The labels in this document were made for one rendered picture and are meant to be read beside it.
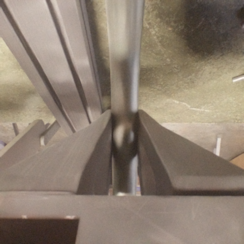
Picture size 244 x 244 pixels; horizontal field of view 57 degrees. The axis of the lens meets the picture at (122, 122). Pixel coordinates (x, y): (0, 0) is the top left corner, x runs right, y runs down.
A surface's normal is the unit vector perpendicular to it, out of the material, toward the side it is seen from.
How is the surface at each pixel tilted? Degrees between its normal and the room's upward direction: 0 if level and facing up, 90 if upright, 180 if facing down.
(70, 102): 0
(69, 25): 0
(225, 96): 0
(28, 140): 90
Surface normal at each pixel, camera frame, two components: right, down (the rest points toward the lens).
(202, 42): 0.00, 0.91
